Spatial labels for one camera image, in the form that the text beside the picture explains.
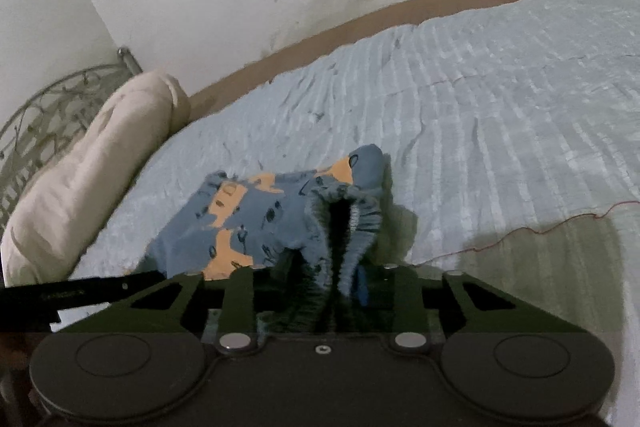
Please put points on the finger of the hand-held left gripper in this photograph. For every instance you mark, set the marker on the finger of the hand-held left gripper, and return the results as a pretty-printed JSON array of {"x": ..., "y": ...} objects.
[{"x": 75, "y": 292}]

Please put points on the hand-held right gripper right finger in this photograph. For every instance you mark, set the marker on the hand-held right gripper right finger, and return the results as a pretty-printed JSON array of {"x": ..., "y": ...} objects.
[{"x": 364, "y": 294}]

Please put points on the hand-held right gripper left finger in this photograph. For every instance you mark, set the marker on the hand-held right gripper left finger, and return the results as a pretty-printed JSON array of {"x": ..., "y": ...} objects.
[{"x": 240, "y": 307}]

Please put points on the blue pants with orange cars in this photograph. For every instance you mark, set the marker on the blue pants with orange cars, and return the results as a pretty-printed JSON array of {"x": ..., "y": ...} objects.
[{"x": 270, "y": 227}]

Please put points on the white rolled comforter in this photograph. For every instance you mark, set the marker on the white rolled comforter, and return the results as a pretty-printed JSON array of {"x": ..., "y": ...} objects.
[{"x": 90, "y": 167}]

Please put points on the red thread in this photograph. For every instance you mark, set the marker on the red thread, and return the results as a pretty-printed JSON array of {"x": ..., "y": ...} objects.
[{"x": 530, "y": 231}]

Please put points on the metal scrollwork headboard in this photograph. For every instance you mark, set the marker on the metal scrollwork headboard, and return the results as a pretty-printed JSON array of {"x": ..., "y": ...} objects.
[{"x": 45, "y": 107}]

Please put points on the light blue ribbed blanket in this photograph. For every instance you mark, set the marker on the light blue ribbed blanket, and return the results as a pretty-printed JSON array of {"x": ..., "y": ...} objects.
[{"x": 500, "y": 107}]

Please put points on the brown mattress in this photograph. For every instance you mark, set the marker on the brown mattress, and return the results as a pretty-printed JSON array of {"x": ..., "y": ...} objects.
[{"x": 350, "y": 32}]

